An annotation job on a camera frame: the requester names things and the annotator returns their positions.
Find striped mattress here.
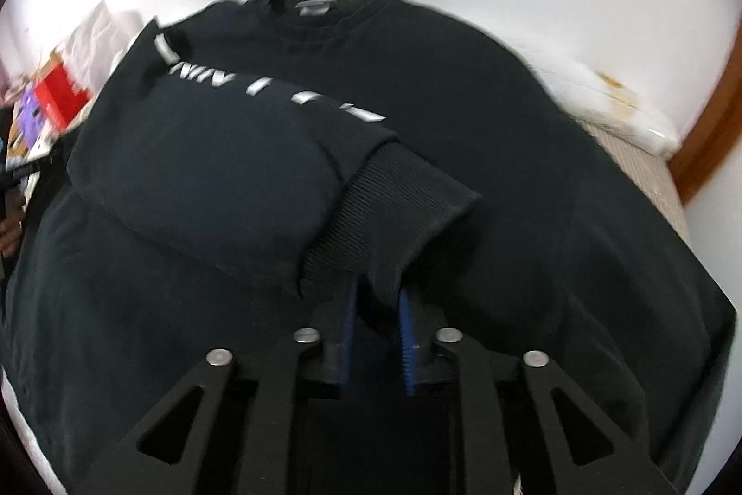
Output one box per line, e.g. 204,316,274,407
580,115,693,264

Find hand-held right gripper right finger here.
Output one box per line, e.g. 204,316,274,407
397,286,679,495

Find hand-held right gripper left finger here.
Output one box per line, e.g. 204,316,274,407
70,277,360,495

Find wooden wall trim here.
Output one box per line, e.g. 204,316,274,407
669,25,742,203

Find red paper bag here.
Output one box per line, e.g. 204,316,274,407
33,64,94,130

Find black sweatshirt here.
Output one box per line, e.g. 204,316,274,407
0,0,737,495

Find white plastic shopping bag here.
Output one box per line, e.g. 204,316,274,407
58,2,143,84

